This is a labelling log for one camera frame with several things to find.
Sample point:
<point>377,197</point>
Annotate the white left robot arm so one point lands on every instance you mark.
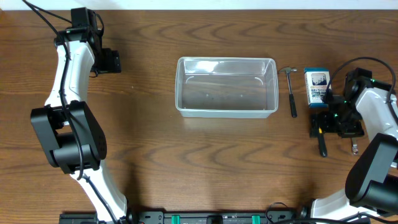
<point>68,131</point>

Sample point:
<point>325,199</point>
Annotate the black yellow screwdriver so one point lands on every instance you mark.
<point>321,143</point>

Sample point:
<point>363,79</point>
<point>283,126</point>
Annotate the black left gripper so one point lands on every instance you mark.
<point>109,61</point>

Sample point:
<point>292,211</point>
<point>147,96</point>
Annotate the small metal hammer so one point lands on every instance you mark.
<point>288,71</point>

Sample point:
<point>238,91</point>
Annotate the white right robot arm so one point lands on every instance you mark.
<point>366,108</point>

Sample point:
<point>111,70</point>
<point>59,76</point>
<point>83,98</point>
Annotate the blue screw box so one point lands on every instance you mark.
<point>316,81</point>

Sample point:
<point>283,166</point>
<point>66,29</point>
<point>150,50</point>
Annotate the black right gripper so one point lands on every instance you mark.
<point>336,130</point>

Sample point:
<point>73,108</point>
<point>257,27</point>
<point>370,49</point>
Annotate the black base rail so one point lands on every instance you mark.
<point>158,217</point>

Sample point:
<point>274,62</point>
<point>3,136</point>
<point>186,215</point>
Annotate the clear plastic container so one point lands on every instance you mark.
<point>226,87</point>

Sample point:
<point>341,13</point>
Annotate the silver wrench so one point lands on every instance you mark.
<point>354,146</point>

